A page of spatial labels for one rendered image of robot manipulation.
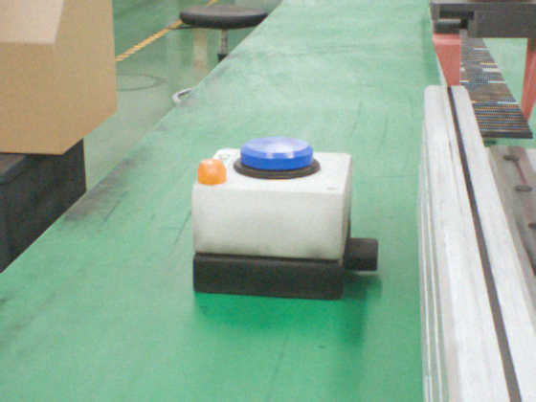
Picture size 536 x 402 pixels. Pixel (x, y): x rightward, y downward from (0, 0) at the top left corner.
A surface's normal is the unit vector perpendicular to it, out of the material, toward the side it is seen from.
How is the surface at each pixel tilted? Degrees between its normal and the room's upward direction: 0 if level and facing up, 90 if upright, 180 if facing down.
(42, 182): 90
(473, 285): 0
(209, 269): 90
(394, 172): 0
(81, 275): 0
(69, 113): 90
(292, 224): 90
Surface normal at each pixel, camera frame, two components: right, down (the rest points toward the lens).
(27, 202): 0.99, 0.04
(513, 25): -0.14, 0.30
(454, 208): 0.00, -0.95
